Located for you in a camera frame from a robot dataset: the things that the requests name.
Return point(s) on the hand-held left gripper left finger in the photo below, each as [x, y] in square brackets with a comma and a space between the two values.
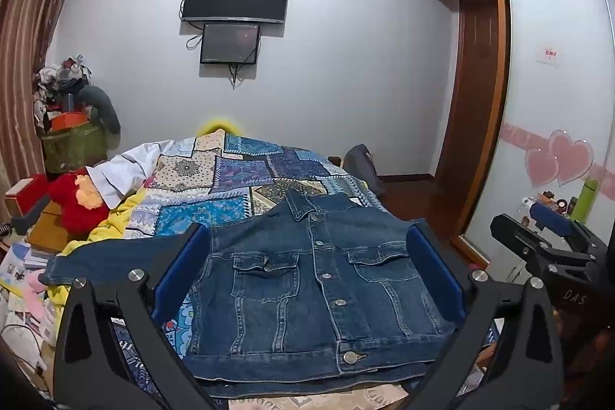
[185, 263]

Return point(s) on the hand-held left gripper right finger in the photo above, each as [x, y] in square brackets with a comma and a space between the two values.
[435, 268]

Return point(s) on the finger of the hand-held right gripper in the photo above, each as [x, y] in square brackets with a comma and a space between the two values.
[516, 234]
[555, 219]

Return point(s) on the blue denim jacket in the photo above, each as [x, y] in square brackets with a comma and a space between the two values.
[307, 285]

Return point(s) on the pile of mixed clothes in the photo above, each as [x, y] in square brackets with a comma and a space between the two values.
[60, 86]

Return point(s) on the green bottle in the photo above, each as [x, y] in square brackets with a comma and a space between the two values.
[586, 198]

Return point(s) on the yellow blanket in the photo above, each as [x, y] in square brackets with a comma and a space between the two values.
[117, 222]

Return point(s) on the patchwork bed quilt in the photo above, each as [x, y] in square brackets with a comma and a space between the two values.
[230, 194]

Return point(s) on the white heart-decal sliding door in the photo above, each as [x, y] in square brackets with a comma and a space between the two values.
[547, 112]

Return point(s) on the white cloth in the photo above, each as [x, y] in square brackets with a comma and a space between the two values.
[120, 172]

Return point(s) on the red plush toy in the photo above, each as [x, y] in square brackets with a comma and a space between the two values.
[79, 210]

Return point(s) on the dark grey backpack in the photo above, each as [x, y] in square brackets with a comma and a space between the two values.
[363, 167]

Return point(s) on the yellow pillow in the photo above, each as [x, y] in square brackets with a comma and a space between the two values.
[218, 126]

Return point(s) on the brown wooden box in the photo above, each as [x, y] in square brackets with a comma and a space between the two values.
[45, 230]

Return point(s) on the pile of printed papers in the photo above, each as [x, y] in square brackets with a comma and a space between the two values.
[24, 261]

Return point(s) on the green storage basket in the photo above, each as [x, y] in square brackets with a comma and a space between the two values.
[72, 148]

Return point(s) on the red box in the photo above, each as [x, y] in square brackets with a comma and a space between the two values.
[24, 194]

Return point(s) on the grey plush cushion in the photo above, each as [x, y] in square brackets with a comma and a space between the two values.
[105, 105]

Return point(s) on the orange box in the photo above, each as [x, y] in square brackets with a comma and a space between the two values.
[69, 121]

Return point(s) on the brown striped curtain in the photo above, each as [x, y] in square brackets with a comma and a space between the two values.
[29, 54]

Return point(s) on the small black wall monitor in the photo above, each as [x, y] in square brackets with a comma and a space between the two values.
[229, 42]

